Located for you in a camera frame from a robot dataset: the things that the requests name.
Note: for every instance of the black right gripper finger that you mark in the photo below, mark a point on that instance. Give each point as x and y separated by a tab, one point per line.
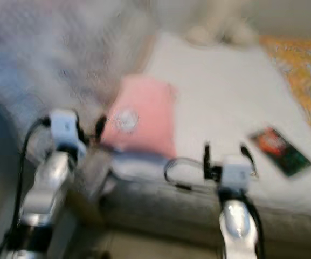
207	162

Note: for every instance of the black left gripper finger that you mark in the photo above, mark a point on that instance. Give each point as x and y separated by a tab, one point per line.
81	132
101	126

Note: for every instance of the pink plush pillow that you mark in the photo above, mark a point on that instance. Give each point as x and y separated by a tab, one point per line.
144	118

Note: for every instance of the yellow orange cartoon blanket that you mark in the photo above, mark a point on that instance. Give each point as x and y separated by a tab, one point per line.
301	70

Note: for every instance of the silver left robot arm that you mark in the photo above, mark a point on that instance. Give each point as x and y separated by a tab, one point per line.
50	183

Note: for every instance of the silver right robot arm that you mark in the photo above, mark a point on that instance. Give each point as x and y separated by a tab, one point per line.
236	226

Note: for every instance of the dark red green book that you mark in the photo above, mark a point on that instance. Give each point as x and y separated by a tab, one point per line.
282	151

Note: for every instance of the white quilted mattress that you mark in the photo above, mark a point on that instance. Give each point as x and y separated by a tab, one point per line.
225	86

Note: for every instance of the beige floral print pillow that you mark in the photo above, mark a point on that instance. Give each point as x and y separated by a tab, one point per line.
58	48

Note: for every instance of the white plush toy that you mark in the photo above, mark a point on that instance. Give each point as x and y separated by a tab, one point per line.
217	29

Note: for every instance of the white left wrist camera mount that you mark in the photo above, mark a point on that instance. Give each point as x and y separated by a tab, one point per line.
63	128

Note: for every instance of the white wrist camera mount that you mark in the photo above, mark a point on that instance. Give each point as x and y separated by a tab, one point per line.
235	174
63	128

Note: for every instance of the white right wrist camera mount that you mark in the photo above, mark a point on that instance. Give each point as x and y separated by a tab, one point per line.
235	174

